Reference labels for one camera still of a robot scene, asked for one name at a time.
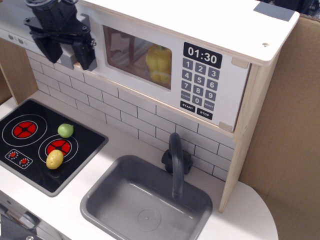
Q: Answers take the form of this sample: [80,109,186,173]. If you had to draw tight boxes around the grey toy range hood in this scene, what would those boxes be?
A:
[0,0,78,70]

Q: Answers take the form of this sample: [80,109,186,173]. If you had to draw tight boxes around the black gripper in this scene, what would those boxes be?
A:
[24,2,96,70]

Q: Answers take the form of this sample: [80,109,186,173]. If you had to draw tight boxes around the wooden toy microwave cabinet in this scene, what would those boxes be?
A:
[76,0,299,212]

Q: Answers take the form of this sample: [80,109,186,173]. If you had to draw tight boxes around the green toy lime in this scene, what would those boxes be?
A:
[57,123,74,138]

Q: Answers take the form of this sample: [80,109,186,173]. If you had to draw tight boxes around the brown cardboard panel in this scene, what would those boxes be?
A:
[240,15,320,240]

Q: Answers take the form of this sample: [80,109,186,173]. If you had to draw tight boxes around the grey tape patch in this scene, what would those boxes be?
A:
[253,1,295,22]

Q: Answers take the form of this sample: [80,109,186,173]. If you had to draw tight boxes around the yellow toy potato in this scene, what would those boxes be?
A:
[46,149,64,170]

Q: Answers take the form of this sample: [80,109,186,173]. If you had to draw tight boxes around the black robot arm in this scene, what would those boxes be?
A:
[24,0,96,70]

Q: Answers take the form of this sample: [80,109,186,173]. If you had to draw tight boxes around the white toy microwave door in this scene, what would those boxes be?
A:
[80,8,251,132]

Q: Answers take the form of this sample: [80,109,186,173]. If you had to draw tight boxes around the dark grey toy faucet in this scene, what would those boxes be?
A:
[161,133,193,200]

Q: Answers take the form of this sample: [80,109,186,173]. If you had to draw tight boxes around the yellow toy bell pepper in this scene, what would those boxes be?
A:
[145,44,172,87]

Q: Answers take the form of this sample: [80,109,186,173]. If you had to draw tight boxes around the black toy stovetop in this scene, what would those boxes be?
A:
[0,99,108,197]

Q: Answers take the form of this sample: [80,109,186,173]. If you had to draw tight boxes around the grey toy sink basin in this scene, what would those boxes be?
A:
[80,155,213,240]

